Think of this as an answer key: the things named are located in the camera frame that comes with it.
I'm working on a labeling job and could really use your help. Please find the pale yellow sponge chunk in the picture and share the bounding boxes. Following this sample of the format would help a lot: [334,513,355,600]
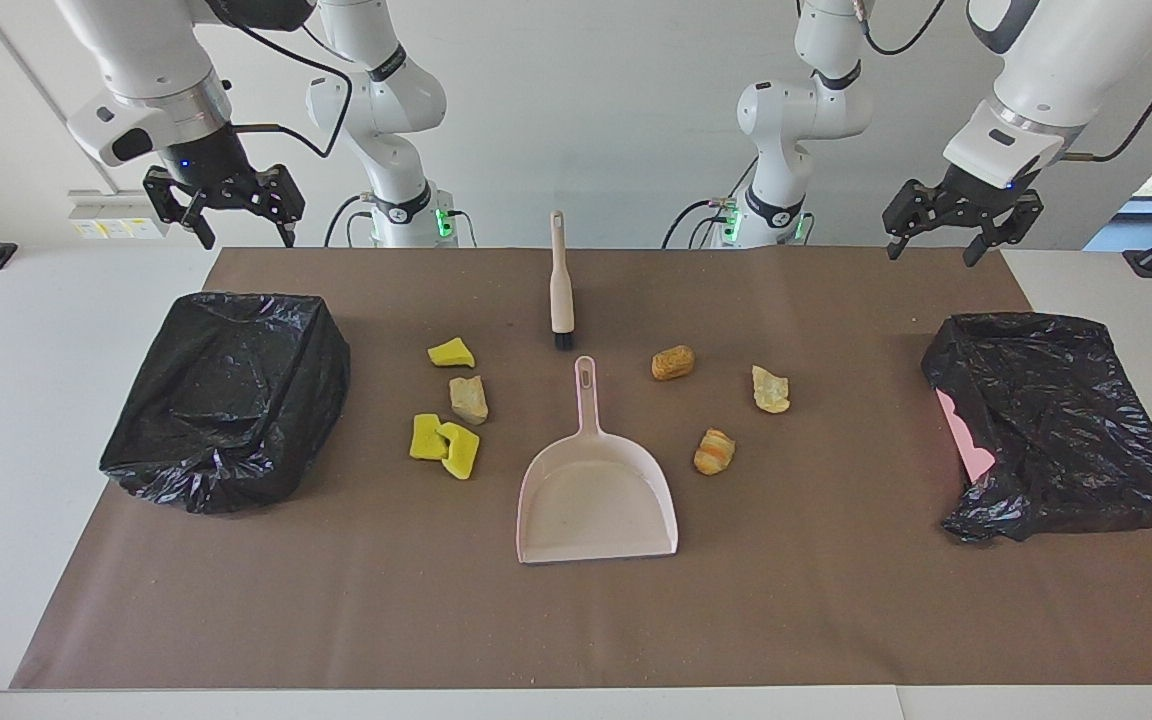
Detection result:
[751,365,792,415]

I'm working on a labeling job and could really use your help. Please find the brown round sponge chunk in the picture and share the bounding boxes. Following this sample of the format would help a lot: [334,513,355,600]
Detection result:
[651,345,697,382]

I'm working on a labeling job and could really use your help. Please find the beige sponge chunk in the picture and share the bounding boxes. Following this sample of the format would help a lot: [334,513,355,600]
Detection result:
[449,375,489,426]

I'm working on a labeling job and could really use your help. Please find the yellow sponge piece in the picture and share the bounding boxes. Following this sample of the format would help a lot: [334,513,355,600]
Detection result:
[409,413,445,462]
[436,421,482,481]

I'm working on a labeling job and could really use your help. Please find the orange striped sponge chunk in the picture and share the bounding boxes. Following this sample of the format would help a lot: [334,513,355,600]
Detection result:
[693,428,737,477]

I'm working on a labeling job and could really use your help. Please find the beige hand brush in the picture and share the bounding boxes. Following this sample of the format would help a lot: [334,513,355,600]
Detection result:
[549,210,577,351]

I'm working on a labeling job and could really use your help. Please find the pale pink dustpan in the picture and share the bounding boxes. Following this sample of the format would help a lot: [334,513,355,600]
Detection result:
[516,356,680,566]

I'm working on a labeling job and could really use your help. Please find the black bag lined bin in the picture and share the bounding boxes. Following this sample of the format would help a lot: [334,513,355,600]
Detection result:
[99,291,352,516]

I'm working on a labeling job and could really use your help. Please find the pink plastic bin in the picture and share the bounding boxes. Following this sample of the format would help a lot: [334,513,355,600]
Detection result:
[936,388,997,483]

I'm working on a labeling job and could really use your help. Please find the crumpled black trash bag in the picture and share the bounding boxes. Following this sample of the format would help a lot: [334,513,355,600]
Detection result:
[921,312,1152,544]

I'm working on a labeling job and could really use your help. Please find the brown paper table mat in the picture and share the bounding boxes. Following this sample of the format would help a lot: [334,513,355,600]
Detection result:
[11,247,1152,691]

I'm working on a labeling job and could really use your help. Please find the black right base cable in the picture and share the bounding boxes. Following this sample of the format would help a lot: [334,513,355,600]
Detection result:
[324,195,377,248]

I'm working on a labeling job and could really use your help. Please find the black base cable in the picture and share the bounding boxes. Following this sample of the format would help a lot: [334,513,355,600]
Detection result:
[661,195,742,249]
[324,195,377,248]

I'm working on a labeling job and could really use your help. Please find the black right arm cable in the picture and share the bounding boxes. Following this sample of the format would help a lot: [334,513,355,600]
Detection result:
[206,0,355,161]

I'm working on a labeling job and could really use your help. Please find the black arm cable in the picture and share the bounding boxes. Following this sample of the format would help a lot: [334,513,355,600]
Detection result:
[851,0,1152,163]
[206,0,355,161]

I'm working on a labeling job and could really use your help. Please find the white wall socket box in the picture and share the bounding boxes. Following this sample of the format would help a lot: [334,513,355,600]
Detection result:
[68,190,174,241]

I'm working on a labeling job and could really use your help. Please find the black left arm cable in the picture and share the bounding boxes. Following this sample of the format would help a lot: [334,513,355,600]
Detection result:
[851,0,1152,163]

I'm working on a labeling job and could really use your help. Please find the black left base cable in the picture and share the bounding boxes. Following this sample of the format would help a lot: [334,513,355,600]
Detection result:
[661,195,742,249]

